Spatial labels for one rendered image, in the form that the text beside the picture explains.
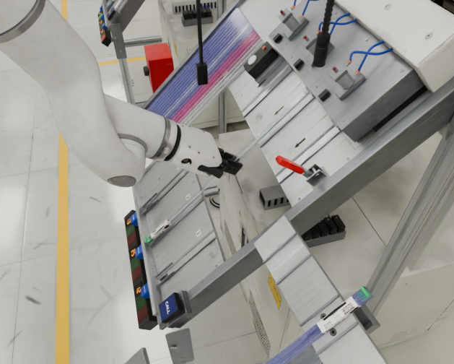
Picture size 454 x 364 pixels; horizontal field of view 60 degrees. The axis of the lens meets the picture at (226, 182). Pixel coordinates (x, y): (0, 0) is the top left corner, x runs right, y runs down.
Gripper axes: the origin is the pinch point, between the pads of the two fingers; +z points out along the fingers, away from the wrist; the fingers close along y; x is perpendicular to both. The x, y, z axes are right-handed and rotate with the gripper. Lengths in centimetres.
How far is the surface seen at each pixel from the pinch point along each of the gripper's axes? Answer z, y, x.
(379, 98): 1.0, -17.0, -30.3
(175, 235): -2.1, -3.5, 21.3
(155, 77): 8, 79, 23
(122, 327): 23, 16, 99
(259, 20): 5.6, 33.8, -22.5
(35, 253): -5, 63, 119
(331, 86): 0.2, -8.1, -26.4
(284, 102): 4.5, 4.3, -16.1
